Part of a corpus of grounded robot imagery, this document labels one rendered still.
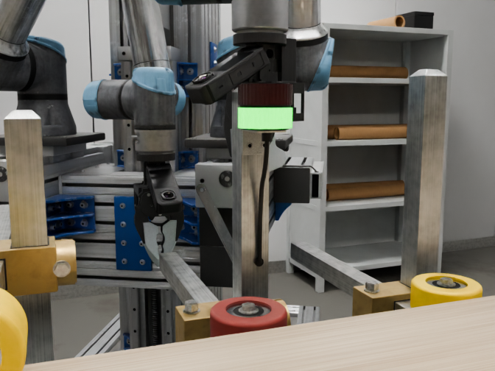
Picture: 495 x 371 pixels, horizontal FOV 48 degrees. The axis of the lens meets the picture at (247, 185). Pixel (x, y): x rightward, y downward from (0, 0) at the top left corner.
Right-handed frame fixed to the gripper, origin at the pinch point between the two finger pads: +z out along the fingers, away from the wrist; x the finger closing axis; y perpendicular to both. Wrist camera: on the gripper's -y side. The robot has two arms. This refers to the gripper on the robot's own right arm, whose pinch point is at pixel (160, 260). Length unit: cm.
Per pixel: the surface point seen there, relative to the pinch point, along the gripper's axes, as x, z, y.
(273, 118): -4, -28, -45
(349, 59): -171, -57, 228
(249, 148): -3.0, -24.0, -39.9
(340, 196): -149, 28, 197
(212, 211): -1.3, -15.0, -30.4
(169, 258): 0.4, -3.4, -10.5
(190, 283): 0.4, -3.4, -24.4
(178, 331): 5.0, -1.9, -37.1
